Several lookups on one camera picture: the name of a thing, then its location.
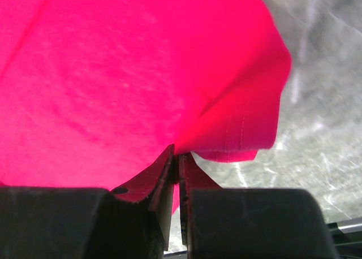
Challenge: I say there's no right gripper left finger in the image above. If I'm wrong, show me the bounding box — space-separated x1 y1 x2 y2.
1 145 175 258

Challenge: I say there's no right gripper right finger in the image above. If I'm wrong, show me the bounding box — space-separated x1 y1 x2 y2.
179 154 337 258

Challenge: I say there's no pink t shirt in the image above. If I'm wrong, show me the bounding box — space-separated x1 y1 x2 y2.
0 0 292 216

